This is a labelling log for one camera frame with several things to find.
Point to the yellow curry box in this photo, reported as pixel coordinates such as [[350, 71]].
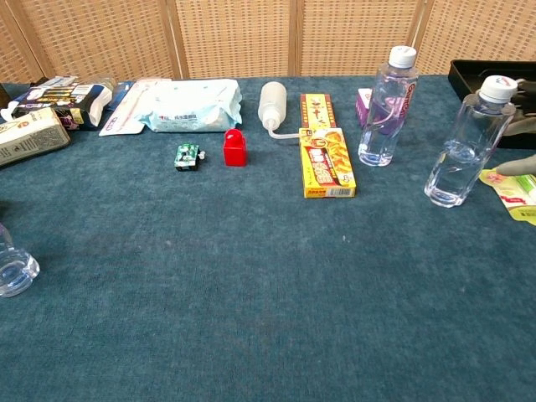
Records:
[[326, 163]]

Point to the blue table cloth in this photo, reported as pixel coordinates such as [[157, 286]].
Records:
[[251, 293]]

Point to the wicker folding screen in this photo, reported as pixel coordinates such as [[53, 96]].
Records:
[[234, 37]]

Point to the white squeeze bottle with tube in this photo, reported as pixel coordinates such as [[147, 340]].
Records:
[[272, 100]]

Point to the green lip balm package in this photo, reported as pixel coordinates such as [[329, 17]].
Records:
[[515, 197]]

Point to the white carton box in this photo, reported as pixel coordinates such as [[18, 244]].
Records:
[[29, 138]]

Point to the small purple box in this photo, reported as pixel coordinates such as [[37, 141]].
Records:
[[362, 106]]

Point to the pink toothbrush pack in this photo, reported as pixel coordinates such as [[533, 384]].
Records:
[[123, 117]]

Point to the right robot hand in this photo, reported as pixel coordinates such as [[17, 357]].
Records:
[[527, 109]]

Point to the small green toy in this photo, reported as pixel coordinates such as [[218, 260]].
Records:
[[186, 157]]

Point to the small red block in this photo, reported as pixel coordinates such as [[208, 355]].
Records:
[[235, 151]]

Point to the light blue wet wipes pack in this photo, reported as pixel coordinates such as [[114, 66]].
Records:
[[192, 104]]

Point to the clear plastic water bottle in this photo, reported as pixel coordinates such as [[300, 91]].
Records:
[[469, 159], [14, 270], [387, 104]]

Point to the yellow red spice box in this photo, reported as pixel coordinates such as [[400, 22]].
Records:
[[318, 111]]

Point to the dark navy snack packet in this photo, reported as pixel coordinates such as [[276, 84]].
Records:
[[63, 100]]

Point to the black plastic tray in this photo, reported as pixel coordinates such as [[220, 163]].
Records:
[[469, 71]]

